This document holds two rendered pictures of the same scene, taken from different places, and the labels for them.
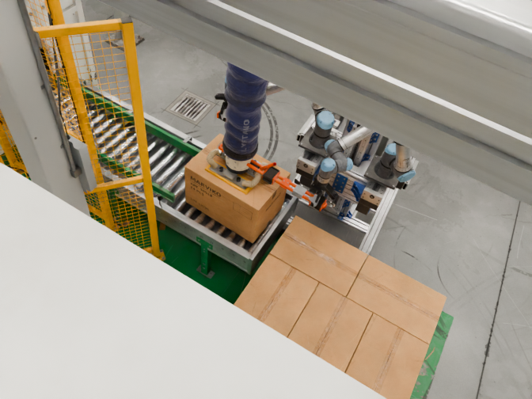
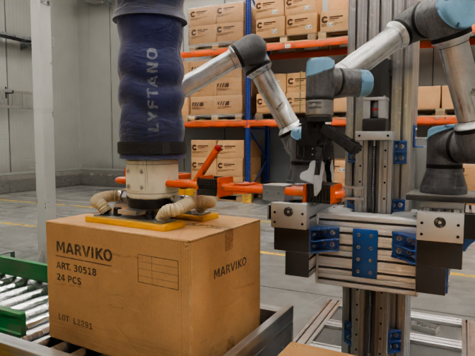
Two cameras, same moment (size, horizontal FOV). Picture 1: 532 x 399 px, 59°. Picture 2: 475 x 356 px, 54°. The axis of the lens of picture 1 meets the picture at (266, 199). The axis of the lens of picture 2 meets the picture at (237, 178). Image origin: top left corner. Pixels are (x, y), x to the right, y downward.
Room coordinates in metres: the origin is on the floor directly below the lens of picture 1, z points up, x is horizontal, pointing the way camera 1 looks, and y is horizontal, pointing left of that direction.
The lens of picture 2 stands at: (0.55, -0.24, 1.22)
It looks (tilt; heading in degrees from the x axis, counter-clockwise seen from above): 5 degrees down; 7
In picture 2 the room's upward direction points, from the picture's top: straight up
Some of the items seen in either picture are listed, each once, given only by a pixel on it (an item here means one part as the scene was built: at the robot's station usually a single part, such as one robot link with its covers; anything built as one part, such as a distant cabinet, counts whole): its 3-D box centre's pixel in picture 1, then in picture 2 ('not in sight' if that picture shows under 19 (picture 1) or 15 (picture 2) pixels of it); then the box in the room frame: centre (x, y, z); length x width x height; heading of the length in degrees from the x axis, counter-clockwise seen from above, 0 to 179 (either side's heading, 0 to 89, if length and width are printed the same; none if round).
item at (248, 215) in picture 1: (236, 188); (155, 277); (2.07, 0.22, 0.75); 0.60 x 0.40 x 0.40; 66
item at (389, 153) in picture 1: (393, 154); (446, 144); (2.23, -0.76, 1.20); 0.13 x 0.12 x 0.14; 29
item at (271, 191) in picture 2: (299, 191); (278, 191); (1.88, -0.20, 1.07); 0.07 x 0.07 x 0.04; 66
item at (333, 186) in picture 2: (317, 203); (322, 192); (1.82, -0.32, 1.08); 0.08 x 0.07 x 0.05; 66
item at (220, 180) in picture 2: (271, 175); (215, 185); (1.97, 0.00, 1.08); 0.10 x 0.08 x 0.06; 156
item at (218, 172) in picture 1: (229, 175); (133, 217); (1.98, 0.27, 0.97); 0.34 x 0.10 x 0.05; 66
